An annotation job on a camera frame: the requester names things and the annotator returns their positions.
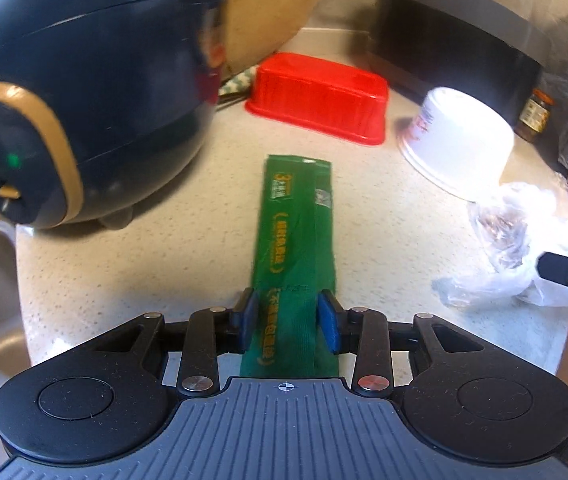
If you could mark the glass jar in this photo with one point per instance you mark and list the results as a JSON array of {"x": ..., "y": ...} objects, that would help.
[{"x": 534, "y": 115}]

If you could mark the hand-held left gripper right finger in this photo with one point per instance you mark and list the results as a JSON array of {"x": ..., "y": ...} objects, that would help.
[{"x": 329, "y": 320}]

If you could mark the round wooden cutting board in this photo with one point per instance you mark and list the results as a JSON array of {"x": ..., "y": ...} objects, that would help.
[{"x": 264, "y": 20}]

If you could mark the red plastic container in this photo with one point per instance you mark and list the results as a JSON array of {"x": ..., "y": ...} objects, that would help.
[{"x": 314, "y": 95}]

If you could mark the clear plastic bag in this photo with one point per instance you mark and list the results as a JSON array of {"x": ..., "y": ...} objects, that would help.
[{"x": 504, "y": 230}]

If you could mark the dark blue rice cooker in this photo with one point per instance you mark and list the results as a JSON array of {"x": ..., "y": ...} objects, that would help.
[{"x": 114, "y": 85}]

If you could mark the green chopstick packet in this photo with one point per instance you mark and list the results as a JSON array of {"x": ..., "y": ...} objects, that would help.
[
  {"x": 325, "y": 240},
  {"x": 284, "y": 240}
]

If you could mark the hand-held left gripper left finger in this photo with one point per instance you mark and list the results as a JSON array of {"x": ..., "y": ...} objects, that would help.
[{"x": 250, "y": 315}]

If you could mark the black kitchen appliance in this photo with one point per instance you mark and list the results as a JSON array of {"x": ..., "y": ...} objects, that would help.
[{"x": 439, "y": 50}]

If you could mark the patterned dish cloth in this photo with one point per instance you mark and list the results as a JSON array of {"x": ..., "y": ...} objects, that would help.
[{"x": 236, "y": 85}]

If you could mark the white plastic bowl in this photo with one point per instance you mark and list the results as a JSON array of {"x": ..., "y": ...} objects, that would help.
[{"x": 464, "y": 150}]

